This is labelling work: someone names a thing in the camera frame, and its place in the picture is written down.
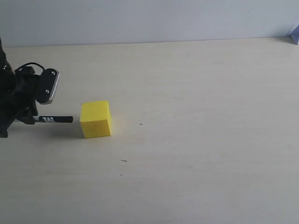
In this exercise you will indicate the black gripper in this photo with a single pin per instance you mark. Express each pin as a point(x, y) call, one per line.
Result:
point(17, 100)

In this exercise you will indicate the black and white marker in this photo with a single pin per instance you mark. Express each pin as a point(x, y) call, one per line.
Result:
point(53, 119)

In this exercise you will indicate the yellow foam cube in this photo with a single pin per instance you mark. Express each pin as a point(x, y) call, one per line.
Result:
point(95, 119)

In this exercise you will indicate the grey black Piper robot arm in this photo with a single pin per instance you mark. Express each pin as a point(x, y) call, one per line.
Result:
point(6, 69)

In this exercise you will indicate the blue white object at edge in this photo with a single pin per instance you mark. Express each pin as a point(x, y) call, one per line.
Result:
point(295, 35)

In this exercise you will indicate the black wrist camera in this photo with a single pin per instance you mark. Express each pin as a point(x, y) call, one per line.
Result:
point(47, 86)

